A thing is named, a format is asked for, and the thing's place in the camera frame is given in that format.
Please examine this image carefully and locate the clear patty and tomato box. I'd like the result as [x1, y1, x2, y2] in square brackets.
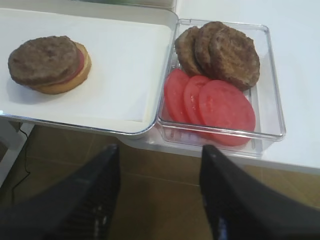
[157, 19, 286, 148]

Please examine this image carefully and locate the bottom bun on tray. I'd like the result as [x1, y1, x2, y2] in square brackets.
[30, 42, 92, 95]

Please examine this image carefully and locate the red tomato slice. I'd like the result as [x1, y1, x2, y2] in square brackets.
[183, 75, 211, 125]
[164, 68, 189, 123]
[198, 80, 256, 132]

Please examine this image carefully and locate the right brown patty in box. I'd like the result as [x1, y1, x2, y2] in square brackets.
[209, 27, 260, 91]

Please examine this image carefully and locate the left red tomato slice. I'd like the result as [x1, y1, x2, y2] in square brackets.
[164, 68, 189, 123]

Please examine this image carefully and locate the right red tomato slice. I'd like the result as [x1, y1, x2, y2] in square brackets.
[198, 80, 256, 132]

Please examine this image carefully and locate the middle brown patty in box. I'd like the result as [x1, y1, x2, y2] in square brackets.
[194, 21, 227, 77]

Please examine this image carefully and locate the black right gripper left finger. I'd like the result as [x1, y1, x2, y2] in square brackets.
[0, 144, 120, 240]

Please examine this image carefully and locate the tomato slice under patty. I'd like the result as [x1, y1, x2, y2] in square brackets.
[58, 46, 85, 84]

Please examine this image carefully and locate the left brown patty in box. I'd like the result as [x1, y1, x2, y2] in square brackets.
[174, 26, 204, 77]

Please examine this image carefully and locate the white paper liner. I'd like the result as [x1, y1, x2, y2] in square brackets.
[0, 9, 172, 126]

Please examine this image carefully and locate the brown patty on bun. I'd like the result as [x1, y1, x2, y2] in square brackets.
[7, 36, 80, 86]

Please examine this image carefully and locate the brown patty in box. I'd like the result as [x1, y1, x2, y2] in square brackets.
[194, 21, 227, 77]
[174, 26, 204, 77]
[209, 27, 260, 91]

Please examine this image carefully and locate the white square tray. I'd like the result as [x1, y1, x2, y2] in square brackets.
[0, 0, 178, 136]

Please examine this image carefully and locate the middle red tomato slice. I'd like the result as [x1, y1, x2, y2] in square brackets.
[183, 75, 211, 125]

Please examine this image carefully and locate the black cable under table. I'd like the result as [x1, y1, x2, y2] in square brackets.
[2, 123, 32, 201]

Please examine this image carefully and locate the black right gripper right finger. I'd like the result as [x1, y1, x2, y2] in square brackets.
[199, 145, 320, 240]

